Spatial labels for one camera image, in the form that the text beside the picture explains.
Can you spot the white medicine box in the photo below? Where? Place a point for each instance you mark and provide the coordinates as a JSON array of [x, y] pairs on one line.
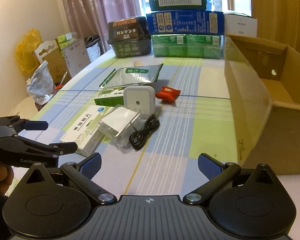
[[85, 129]]

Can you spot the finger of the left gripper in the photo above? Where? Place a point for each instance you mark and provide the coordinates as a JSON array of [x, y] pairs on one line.
[[62, 148], [19, 124]]

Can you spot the black instant noodle bowl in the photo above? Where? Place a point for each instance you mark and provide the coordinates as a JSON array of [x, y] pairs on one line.
[[129, 37]]

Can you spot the white square night light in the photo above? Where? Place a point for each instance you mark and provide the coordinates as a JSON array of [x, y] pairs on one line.
[[141, 98]]

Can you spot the pink curtain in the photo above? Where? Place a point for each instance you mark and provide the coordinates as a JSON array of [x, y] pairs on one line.
[[91, 17]]

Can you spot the person's left hand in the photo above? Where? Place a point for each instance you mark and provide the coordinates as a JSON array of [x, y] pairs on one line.
[[6, 178]]

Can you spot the blue milk carton box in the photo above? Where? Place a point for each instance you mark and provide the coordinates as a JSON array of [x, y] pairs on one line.
[[186, 22]]

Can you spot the brown cardboard box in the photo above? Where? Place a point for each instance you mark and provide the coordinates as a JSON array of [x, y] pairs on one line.
[[263, 79]]

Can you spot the green drink carton pack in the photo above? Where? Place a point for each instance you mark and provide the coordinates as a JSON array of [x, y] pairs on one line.
[[188, 45]]

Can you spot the right gripper own black blue left finger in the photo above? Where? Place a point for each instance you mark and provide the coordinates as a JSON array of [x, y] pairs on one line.
[[80, 174]]

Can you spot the white box behind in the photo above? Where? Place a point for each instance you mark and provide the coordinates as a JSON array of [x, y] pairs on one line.
[[240, 25]]

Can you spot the checkered tablecloth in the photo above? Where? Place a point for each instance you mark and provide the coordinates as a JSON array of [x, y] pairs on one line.
[[161, 157]]

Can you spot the white charger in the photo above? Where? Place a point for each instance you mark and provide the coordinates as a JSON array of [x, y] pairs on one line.
[[119, 123]]

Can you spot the silver green tea pouch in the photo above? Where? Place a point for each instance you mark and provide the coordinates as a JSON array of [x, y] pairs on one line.
[[127, 76]]

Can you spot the cardboard packaging by wall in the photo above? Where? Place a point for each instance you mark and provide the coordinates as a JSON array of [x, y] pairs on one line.
[[66, 56]]

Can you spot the silver plastic bag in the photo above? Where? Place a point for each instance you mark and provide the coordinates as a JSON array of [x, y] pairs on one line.
[[41, 86]]

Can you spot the yellow plastic bag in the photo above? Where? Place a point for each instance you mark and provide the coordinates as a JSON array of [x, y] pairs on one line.
[[26, 59]]

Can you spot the small green box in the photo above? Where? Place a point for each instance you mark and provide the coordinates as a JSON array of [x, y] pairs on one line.
[[110, 97]]

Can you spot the right gripper own black blue right finger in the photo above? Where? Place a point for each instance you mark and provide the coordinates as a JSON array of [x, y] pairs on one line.
[[218, 174]]

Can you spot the red snack packet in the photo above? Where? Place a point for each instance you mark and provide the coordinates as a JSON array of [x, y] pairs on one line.
[[168, 94]]

